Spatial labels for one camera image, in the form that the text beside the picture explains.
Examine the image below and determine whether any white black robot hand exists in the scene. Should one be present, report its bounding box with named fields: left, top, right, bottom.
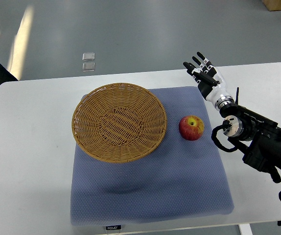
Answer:
left=183, top=52, right=234, bottom=111

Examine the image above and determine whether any red apple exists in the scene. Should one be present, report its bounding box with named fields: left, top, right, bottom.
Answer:
left=178, top=115, right=205, bottom=141

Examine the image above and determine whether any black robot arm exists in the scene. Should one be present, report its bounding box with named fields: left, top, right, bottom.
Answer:
left=218, top=98, right=281, bottom=183

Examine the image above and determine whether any brown wicker basket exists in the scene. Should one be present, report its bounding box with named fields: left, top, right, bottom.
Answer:
left=71, top=83, right=167, bottom=164

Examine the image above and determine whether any wooden box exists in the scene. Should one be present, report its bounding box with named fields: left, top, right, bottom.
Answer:
left=262, top=0, right=281, bottom=11

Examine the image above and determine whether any blue padded mat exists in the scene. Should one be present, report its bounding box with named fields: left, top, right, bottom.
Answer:
left=70, top=86, right=234, bottom=226

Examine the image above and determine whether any lower metal floor plate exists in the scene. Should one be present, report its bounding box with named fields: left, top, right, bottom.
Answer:
left=82, top=62, right=95, bottom=72

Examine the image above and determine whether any metal floor plate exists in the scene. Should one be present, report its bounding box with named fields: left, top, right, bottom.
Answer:
left=82, top=62, right=95, bottom=72
left=82, top=52, right=95, bottom=61

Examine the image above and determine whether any upper metal floor plate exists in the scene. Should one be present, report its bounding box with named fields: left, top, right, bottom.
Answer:
left=82, top=52, right=95, bottom=61

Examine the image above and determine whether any white table leg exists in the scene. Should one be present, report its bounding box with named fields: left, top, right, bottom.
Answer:
left=238, top=224, right=253, bottom=235

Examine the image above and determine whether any black table label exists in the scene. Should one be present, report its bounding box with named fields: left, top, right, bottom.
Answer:
left=105, top=225, right=121, bottom=231

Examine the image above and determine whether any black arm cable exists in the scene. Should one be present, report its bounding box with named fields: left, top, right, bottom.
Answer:
left=211, top=123, right=240, bottom=153

